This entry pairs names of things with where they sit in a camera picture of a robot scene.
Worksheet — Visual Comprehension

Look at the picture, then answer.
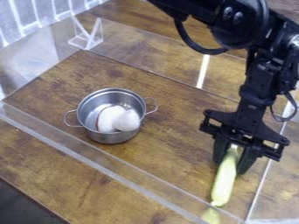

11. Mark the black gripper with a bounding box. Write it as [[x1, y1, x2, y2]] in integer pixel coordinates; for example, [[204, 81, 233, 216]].
[[200, 97, 289, 175]]

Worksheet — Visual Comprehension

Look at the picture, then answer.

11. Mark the green handled metal spoon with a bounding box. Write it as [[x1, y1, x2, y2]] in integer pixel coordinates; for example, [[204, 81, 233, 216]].
[[211, 144, 239, 207]]

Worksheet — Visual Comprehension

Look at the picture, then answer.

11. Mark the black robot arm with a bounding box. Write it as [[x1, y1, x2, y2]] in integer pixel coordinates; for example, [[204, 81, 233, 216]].
[[147, 0, 299, 174]]

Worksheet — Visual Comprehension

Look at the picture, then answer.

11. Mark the small steel pot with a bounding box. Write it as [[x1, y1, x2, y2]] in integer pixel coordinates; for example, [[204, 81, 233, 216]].
[[64, 87, 157, 144]]

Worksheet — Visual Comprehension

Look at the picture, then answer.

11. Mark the white mushroom toy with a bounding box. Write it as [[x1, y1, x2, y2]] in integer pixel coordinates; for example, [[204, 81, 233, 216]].
[[96, 106, 140, 133]]

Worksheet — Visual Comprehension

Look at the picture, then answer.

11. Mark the clear acrylic triangle stand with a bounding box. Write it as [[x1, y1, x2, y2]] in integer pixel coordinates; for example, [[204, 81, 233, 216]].
[[68, 17, 104, 51]]

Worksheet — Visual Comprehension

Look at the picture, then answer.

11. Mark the clear acrylic enclosure wall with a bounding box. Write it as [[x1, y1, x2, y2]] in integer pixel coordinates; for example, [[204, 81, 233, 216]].
[[0, 101, 245, 224]]

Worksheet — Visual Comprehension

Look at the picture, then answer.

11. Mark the black cable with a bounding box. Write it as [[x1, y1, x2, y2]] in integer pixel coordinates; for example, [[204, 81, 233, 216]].
[[172, 17, 229, 56]]

